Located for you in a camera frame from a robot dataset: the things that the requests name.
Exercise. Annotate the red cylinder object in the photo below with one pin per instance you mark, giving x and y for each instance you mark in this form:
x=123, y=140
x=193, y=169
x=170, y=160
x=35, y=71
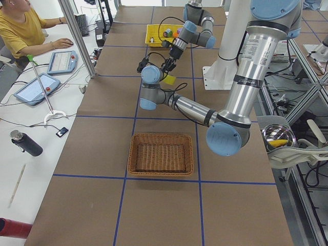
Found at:
x=15, y=229

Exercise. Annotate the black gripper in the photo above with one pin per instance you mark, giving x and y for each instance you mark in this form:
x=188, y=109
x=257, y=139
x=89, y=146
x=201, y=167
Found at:
x=176, y=52

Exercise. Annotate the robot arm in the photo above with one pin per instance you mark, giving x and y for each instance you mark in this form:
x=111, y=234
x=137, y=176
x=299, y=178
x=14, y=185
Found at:
x=228, y=129
x=197, y=30

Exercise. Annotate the person in yellow shirt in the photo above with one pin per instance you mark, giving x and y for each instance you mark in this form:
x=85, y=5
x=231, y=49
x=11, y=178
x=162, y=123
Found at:
x=22, y=30

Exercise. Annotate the aluminium frame post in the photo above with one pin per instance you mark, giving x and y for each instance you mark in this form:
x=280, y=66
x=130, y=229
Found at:
x=74, y=29

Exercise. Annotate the wooden stick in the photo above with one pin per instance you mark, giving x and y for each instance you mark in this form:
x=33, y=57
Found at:
x=17, y=185

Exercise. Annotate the black keyboard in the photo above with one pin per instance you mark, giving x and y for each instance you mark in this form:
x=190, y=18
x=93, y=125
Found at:
x=81, y=20

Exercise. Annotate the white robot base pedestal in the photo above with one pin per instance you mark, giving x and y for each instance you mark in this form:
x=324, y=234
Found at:
x=219, y=76

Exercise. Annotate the yellow woven basket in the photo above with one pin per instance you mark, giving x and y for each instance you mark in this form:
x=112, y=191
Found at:
x=156, y=31

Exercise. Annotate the teach pendant tablet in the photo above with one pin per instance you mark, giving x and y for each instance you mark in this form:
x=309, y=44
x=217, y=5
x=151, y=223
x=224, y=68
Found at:
x=32, y=93
x=62, y=62

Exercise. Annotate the brown wicker basket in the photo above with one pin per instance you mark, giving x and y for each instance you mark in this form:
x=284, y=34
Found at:
x=161, y=154

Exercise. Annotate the black water bottle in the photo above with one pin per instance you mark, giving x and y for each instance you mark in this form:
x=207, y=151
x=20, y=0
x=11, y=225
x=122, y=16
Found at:
x=27, y=144

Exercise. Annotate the yellow tape roll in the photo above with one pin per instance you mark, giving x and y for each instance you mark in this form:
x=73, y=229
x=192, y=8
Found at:
x=169, y=79

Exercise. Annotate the reacher grabber tool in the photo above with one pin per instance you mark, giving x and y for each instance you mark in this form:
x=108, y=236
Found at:
x=52, y=111

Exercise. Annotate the steel bowl with corn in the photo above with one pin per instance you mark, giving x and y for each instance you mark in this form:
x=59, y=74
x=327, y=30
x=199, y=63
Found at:
x=276, y=136

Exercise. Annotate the small black phone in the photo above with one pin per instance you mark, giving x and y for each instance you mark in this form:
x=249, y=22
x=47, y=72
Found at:
x=60, y=133

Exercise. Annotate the teach pendant tablet near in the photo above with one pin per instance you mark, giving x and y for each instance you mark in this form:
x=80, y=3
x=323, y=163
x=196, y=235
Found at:
x=32, y=93

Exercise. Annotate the teach pendant tablet far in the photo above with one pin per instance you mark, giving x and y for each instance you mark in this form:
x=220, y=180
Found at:
x=62, y=62

